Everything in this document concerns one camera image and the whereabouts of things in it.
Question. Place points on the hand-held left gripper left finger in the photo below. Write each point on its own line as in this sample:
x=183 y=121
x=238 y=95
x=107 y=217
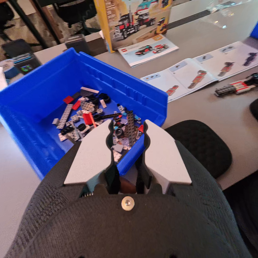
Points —
x=91 y=159

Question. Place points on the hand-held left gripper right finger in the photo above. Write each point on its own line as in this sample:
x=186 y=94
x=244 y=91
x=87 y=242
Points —
x=165 y=159

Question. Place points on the pile of lego bricks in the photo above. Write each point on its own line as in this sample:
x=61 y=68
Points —
x=88 y=117

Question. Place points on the blue plastic bin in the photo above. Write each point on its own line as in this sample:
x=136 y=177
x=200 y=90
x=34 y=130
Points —
x=46 y=86

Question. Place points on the partly built lego model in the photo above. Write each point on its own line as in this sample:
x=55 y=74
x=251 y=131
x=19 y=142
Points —
x=235 y=87

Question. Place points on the lego set box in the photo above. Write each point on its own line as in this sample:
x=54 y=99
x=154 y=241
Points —
x=133 y=22

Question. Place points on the clear plastic bags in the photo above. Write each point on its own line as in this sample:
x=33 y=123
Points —
x=223 y=7

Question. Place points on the black chair seat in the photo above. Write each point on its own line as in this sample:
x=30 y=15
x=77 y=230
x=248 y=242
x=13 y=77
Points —
x=201 y=145

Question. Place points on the open instruction booklet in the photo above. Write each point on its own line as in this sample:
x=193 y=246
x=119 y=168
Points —
x=187 y=74

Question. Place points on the black rounded object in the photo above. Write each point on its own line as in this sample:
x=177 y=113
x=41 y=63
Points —
x=254 y=109

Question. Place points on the closed instruction booklet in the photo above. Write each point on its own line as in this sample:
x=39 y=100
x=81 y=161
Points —
x=149 y=52

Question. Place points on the black device with lit screen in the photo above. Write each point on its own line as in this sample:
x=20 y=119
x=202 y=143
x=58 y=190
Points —
x=25 y=64

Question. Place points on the dark grey box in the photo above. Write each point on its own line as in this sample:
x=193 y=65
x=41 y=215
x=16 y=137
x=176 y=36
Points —
x=77 y=44

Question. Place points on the black office chair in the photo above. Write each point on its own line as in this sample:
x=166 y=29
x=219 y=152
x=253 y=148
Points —
x=74 y=14

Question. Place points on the black table leg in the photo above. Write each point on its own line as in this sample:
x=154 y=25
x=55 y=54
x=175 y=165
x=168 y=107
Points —
x=30 y=26

